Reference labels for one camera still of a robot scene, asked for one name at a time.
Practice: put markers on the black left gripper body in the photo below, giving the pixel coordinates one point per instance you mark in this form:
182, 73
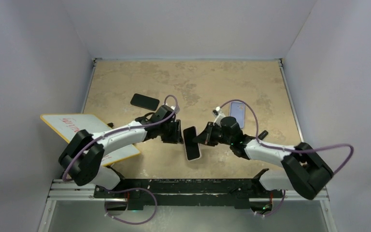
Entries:
169, 132

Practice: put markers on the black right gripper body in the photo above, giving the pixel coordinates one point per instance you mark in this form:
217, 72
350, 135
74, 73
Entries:
214, 135

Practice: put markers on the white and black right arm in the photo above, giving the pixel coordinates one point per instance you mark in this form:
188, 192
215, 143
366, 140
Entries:
303, 170

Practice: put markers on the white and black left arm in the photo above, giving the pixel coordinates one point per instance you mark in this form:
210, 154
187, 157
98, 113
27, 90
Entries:
82, 157

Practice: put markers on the lavender phone case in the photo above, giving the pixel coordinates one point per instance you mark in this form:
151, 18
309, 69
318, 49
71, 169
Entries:
237, 110

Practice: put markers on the black phone on table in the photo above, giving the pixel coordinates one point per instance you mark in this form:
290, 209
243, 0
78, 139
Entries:
144, 102

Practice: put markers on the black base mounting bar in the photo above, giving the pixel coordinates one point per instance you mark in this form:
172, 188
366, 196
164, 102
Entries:
245, 193

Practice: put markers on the white board with yellow edge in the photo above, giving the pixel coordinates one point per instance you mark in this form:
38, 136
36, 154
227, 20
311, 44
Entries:
67, 125

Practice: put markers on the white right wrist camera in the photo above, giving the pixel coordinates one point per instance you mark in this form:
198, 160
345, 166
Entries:
218, 115

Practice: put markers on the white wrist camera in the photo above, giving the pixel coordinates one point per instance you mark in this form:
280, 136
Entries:
218, 115
176, 109

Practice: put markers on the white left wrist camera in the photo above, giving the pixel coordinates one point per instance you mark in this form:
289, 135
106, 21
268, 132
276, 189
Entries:
176, 109

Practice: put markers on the aluminium frame rail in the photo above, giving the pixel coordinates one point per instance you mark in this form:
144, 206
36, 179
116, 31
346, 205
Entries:
70, 191

